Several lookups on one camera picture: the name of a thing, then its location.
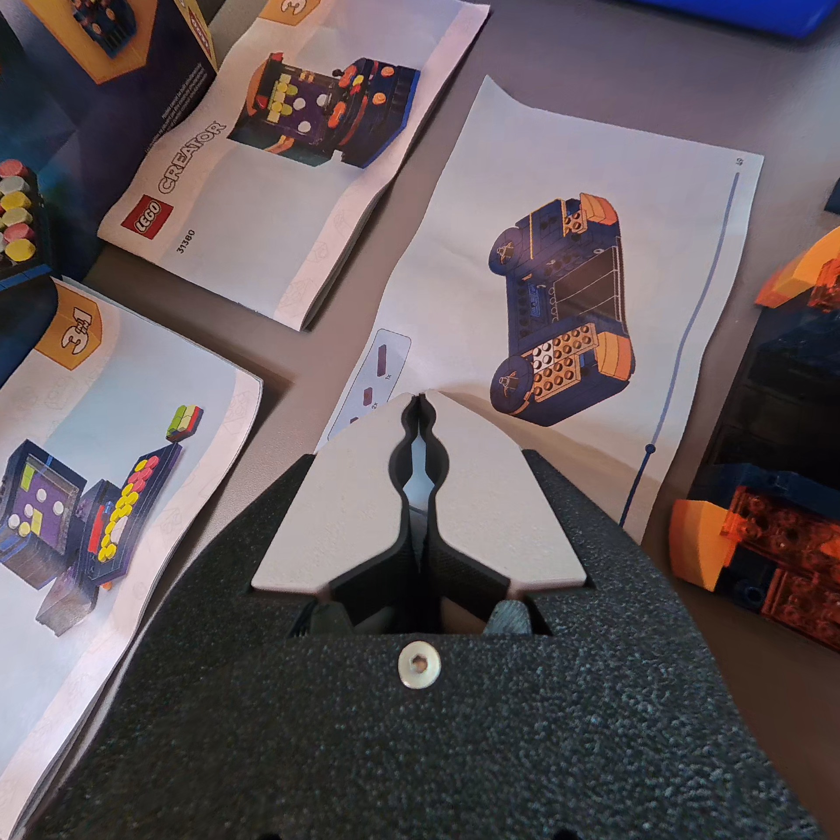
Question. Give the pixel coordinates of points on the blue plastic bin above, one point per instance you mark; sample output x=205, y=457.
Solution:
x=735, y=13

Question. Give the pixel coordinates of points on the instruction booklet with red logo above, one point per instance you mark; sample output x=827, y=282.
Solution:
x=262, y=216

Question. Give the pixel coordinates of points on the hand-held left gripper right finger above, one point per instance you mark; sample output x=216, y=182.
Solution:
x=505, y=512

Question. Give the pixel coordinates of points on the blue and orange toy controller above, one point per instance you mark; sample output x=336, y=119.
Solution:
x=774, y=407

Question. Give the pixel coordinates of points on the blue toy set box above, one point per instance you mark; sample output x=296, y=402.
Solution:
x=65, y=98

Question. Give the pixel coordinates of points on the open instruction booklet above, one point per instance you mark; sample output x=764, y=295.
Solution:
x=590, y=164

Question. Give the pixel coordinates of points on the instruction booklet with yellow badge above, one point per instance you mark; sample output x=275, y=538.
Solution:
x=98, y=394

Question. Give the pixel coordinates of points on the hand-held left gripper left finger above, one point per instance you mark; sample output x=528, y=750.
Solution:
x=328, y=512

